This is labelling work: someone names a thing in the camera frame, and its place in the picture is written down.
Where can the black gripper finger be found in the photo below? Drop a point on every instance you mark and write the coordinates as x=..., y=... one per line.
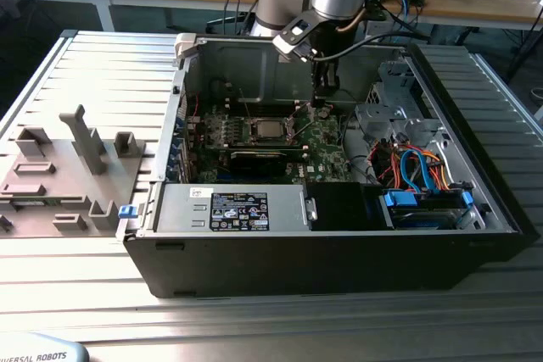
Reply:
x=326, y=82

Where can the silver topped CPU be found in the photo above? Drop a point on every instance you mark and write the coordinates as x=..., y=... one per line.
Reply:
x=269, y=129

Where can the CPU socket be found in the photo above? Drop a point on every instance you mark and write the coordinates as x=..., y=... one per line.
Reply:
x=271, y=140

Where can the metal locking lever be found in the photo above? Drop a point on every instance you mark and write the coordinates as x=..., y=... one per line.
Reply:
x=245, y=103

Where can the metal drive cage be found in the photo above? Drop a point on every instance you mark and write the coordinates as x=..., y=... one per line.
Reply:
x=373, y=124

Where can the green motherboard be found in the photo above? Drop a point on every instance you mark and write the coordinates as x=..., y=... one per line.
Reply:
x=328, y=148

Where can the black graphics card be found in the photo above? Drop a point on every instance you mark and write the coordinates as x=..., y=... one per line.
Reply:
x=263, y=165

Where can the black plastic shroud box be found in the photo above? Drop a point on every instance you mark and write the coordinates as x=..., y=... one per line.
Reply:
x=339, y=207

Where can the hard disk in blue carrier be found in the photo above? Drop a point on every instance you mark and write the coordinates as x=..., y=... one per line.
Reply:
x=401, y=201

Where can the black PC case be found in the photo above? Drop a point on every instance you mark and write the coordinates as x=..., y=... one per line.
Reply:
x=297, y=268

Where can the grey power supply unit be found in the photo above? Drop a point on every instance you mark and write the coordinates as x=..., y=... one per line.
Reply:
x=178, y=209

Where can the blue plastic case latch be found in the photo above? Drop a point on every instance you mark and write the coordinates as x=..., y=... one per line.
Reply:
x=127, y=211

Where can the grey parts rack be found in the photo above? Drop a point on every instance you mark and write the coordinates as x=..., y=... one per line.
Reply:
x=63, y=192

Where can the pale blue teach pendant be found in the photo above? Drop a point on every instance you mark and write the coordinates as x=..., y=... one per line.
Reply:
x=42, y=353

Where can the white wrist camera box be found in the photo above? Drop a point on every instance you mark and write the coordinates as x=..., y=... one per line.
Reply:
x=295, y=37

